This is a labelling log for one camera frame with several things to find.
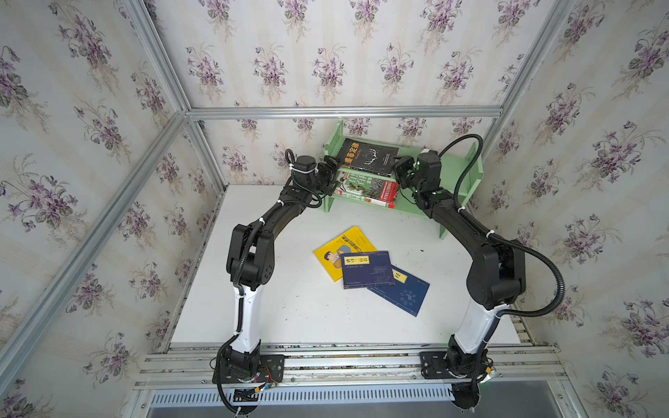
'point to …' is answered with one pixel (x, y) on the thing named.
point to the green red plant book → (368, 189)
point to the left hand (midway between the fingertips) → (344, 169)
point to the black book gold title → (373, 158)
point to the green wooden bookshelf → (393, 177)
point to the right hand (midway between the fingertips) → (401, 156)
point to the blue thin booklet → (408, 293)
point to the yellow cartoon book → (329, 255)
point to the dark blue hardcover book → (364, 270)
